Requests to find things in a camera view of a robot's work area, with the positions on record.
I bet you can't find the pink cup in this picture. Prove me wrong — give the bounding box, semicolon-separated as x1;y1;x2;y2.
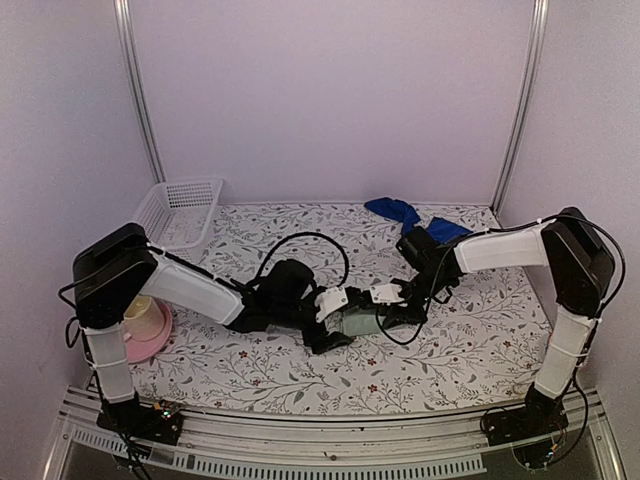
124;296;164;341

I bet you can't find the left aluminium frame post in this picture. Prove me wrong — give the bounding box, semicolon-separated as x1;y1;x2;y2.
113;0;166;183

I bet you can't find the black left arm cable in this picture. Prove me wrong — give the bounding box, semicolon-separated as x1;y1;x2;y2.
254;232;350;291

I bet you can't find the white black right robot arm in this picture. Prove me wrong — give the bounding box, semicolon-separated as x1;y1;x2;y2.
374;207;627;436

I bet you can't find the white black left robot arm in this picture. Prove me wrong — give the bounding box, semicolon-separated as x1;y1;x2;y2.
58;223;353;434

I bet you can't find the pink plate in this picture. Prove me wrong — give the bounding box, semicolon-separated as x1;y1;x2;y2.
124;300;173;364

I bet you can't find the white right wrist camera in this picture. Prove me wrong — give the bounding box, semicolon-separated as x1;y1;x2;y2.
369;283;407;306

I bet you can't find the white plastic basket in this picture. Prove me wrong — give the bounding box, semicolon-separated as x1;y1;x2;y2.
132;176;224;251

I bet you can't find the aluminium frame post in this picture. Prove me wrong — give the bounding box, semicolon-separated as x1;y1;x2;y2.
113;0;166;183
490;0;549;217

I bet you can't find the aluminium front rail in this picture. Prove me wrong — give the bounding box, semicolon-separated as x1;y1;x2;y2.
43;387;634;479

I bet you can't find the right aluminium frame post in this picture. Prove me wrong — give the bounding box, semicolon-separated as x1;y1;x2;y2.
490;0;549;217

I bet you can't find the blue towel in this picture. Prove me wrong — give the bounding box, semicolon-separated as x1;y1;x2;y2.
364;197;471;243

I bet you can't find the light green towel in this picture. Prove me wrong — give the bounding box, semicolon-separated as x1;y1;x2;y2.
326;309;381;337

